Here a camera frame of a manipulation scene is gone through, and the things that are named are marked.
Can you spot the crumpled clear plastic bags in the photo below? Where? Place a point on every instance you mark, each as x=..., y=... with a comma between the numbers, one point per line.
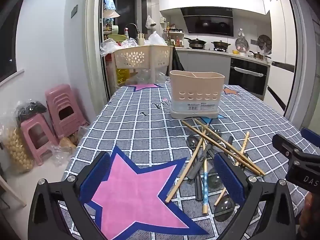
x=147, y=78

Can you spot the hanging plastic bag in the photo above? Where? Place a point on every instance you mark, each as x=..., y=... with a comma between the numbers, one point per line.
x=150, y=22

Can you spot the yellow oil bottle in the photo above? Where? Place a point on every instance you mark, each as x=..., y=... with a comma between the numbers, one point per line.
x=123, y=76

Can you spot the round metal steamer rack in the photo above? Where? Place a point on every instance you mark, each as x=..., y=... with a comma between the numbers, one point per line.
x=240, y=45

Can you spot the stack of pink stools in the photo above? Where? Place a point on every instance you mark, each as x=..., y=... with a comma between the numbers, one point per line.
x=65, y=100

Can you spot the beige plastic utensil holder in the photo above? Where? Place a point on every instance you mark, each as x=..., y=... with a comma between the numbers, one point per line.
x=195, y=85

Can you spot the white wall hook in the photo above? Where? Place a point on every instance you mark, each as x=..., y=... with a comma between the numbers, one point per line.
x=241, y=32

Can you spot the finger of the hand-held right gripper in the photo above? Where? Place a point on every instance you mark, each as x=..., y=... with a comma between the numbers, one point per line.
x=285, y=146
x=311, y=136

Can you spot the clear bag of potatoes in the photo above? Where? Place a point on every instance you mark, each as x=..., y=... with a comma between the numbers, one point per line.
x=67, y=143

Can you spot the dark wok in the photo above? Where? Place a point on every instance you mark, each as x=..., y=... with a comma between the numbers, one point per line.
x=220, y=45

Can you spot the black lidded pan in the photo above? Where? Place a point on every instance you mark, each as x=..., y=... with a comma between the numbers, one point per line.
x=196, y=43

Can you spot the bag of yellow balls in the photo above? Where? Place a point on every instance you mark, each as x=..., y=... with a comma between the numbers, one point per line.
x=17, y=150

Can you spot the grey checked star tablecloth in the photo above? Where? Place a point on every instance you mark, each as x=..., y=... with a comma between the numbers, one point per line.
x=140, y=130

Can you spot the white fridge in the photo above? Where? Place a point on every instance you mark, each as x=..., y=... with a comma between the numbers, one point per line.
x=282, y=35

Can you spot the yellow bowl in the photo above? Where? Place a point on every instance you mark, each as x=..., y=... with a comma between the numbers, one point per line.
x=236, y=52

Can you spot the black kitchen faucet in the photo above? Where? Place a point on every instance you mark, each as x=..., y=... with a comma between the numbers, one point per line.
x=132, y=25

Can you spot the grey wall switch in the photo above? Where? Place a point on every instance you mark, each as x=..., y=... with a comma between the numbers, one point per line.
x=74, y=11

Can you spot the dark hanging cloth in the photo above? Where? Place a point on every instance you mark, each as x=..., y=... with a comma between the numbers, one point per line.
x=178, y=60

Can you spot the small pink stool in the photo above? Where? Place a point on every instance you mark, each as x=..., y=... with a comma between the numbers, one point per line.
x=32, y=127

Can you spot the black round moulded pan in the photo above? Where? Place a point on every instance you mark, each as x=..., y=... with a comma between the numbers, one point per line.
x=264, y=43

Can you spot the blue hanging packet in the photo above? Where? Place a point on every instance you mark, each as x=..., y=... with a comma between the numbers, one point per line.
x=110, y=1

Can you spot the dark window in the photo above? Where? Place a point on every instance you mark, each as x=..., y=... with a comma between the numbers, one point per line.
x=10, y=42

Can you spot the person's right hand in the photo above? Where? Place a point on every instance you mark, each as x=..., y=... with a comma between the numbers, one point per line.
x=311, y=220

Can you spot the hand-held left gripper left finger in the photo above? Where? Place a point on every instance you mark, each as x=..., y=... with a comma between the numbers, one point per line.
x=95, y=175

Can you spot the small steel pot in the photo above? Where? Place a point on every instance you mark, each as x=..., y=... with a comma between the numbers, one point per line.
x=256, y=55

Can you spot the white sliding door frame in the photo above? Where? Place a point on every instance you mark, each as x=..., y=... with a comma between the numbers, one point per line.
x=96, y=42

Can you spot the green plastic basin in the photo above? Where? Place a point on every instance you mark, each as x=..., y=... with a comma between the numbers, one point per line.
x=117, y=37

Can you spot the white spice rack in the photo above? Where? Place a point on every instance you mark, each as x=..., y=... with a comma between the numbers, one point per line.
x=175, y=36

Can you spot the black built-in oven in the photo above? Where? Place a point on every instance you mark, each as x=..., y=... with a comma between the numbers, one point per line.
x=247, y=80

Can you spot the patterned bamboo chopstick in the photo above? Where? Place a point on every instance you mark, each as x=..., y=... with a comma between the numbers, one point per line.
x=242, y=145
x=204, y=185

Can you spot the light wooden furniture leg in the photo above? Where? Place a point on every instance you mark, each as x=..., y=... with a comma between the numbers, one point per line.
x=12, y=192

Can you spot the black range hood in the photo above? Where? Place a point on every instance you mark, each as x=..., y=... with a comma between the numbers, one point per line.
x=207, y=22

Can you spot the beige basket trolley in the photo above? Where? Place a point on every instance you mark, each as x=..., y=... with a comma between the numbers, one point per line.
x=137, y=57

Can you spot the bag of dark items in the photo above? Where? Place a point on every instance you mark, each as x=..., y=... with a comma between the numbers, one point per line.
x=30, y=110

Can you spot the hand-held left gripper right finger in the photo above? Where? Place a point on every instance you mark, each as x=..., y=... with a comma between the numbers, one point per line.
x=228, y=177

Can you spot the white plastic bag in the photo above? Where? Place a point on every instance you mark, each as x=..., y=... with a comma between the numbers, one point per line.
x=157, y=40

